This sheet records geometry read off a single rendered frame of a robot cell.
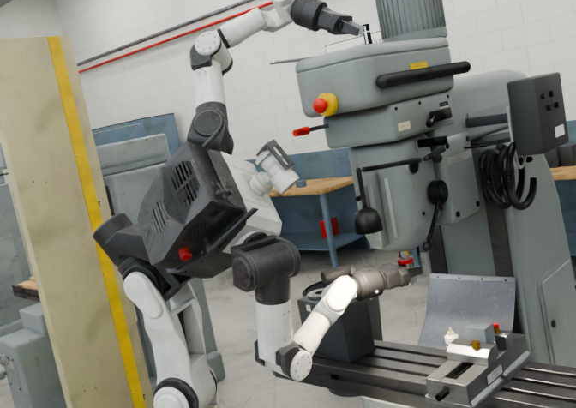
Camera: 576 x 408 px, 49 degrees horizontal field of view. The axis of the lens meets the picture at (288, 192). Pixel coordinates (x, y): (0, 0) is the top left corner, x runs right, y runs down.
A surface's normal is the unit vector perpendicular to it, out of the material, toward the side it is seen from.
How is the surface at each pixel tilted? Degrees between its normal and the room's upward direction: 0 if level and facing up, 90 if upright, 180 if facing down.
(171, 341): 114
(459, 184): 90
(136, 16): 90
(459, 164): 90
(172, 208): 74
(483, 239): 90
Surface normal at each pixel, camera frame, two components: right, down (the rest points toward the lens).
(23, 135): 0.72, -0.05
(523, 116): -0.67, 0.22
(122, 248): -0.35, 0.18
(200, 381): 0.88, -0.28
